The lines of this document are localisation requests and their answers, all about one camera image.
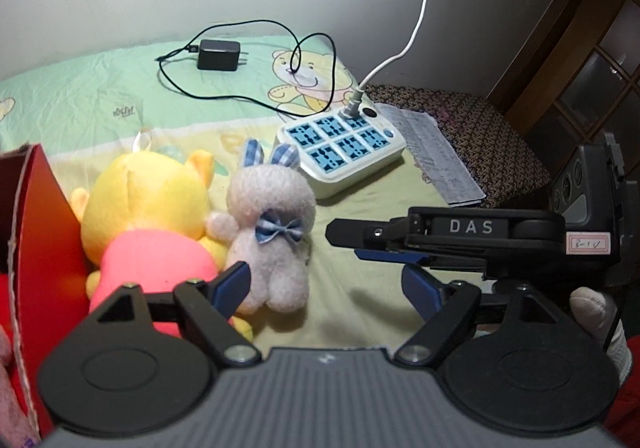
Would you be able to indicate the dark patterned cushion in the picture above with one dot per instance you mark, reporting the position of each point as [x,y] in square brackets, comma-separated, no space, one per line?
[500,138]

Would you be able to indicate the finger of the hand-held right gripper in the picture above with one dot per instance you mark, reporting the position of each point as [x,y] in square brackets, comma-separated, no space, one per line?
[370,233]

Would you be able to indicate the green cartoon bear bed sheet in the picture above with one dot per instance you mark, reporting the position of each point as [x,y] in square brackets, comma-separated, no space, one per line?
[100,88]

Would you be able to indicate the red cardboard box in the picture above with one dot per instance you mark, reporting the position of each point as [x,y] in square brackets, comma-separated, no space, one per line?
[45,228]

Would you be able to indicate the wooden glazed door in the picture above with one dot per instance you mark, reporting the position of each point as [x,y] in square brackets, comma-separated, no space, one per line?
[575,43]

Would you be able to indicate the grey plush rabbit plaid ears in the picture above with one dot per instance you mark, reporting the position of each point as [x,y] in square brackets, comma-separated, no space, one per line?
[270,188]

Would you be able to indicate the yellow plush tiger pink shirt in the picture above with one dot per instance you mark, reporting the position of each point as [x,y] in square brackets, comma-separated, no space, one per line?
[145,208]

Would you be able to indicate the pink plush toy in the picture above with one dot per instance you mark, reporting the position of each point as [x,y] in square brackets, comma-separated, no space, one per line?
[11,378]

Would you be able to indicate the person's right hand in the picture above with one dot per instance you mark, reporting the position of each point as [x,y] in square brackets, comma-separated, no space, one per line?
[597,318]

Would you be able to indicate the white power strip blue sockets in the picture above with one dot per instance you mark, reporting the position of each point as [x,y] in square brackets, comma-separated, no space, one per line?
[345,163]

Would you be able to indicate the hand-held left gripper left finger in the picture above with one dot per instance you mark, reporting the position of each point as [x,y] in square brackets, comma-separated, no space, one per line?
[230,285]

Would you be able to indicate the printed paper sheet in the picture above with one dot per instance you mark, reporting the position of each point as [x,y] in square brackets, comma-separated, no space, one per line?
[440,163]

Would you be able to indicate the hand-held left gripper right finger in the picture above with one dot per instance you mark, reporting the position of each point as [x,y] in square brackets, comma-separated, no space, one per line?
[422,292]

